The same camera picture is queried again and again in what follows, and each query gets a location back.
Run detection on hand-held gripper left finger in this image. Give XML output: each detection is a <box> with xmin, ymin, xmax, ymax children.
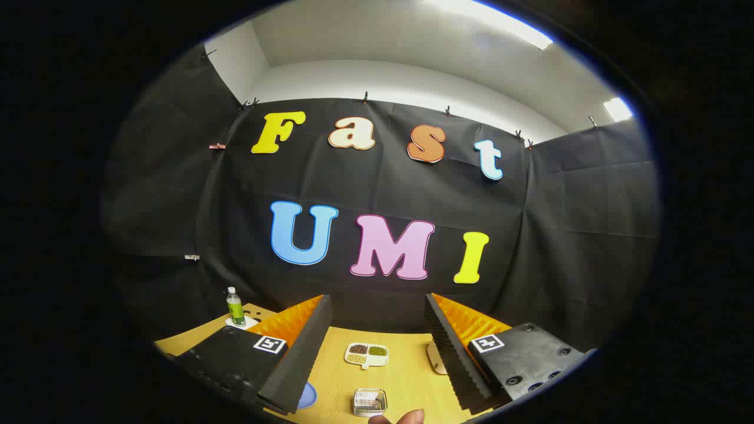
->
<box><xmin>174</xmin><ymin>294</ymin><xmax>333</xmax><ymax>415</ymax></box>

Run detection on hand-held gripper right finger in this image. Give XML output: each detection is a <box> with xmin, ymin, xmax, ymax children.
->
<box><xmin>424</xmin><ymin>293</ymin><xmax>597</xmax><ymax>415</ymax></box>

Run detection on cream toaster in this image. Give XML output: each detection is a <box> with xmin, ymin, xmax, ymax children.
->
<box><xmin>426</xmin><ymin>340</ymin><xmax>448</xmax><ymax>375</ymax></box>

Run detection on white divided dish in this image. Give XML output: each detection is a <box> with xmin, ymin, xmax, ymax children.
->
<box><xmin>345</xmin><ymin>343</ymin><xmax>389</xmax><ymax>370</ymax></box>

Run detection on clear glass container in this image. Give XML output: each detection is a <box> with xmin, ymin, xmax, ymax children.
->
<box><xmin>352</xmin><ymin>388</ymin><xmax>388</xmax><ymax>418</ymax></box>

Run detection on green drink bottle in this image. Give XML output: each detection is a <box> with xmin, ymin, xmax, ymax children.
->
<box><xmin>226</xmin><ymin>287</ymin><xmax>247</xmax><ymax>327</ymax></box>

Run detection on small ceiling light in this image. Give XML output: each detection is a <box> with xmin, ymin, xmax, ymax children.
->
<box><xmin>602</xmin><ymin>97</ymin><xmax>634</xmax><ymax>122</ymax></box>

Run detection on long ceiling light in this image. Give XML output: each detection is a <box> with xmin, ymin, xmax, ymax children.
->
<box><xmin>424</xmin><ymin>0</ymin><xmax>554</xmax><ymax>51</ymax></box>

